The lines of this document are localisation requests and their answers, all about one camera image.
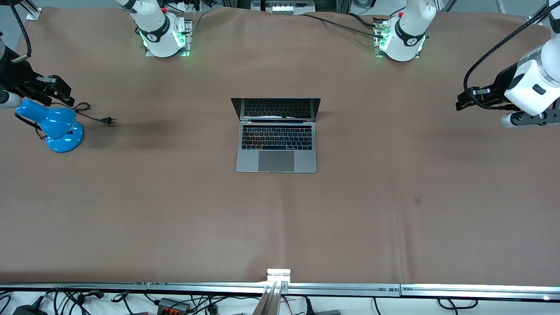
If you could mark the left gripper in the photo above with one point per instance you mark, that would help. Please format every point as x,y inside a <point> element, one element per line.
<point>500,85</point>

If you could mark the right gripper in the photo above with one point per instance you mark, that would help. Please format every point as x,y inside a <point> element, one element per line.
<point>17,77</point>

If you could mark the grey aluminium laptop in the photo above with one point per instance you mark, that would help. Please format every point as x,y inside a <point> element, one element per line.
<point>276,153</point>

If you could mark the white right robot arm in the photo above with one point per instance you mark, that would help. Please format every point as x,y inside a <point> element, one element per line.
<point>155,26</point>

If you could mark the blue desk lamp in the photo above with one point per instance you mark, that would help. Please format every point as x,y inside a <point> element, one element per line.
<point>65,141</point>

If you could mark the white power strip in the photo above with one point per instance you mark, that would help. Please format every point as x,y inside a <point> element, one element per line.
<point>189,6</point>

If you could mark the silver electronics box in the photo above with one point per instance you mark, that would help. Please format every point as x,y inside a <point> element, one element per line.
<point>283,6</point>

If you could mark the black power adapter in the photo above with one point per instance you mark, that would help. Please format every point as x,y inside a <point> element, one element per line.
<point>28,310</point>

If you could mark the brown table mat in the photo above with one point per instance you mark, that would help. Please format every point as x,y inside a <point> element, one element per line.
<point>280,227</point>

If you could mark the black orange connector box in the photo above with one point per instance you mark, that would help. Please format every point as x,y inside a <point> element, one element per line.
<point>174,304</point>

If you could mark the black plug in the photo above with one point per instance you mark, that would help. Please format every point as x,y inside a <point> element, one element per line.
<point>308,308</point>

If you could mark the aluminium frame profile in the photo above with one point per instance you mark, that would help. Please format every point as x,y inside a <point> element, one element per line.
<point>31,11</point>
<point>534,19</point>

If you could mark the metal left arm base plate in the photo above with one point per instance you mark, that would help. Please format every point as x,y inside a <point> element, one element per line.
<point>377,41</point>

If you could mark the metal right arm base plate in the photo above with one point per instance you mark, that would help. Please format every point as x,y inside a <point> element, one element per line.
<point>188,33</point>

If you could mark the aluminium table edge rail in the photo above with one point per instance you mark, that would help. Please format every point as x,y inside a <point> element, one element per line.
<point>437,290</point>

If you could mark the shiny metal bracket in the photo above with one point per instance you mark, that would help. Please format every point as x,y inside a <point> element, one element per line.
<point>278,274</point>

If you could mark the aluminium camera pole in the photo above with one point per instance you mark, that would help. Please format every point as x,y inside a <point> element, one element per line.
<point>269,302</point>

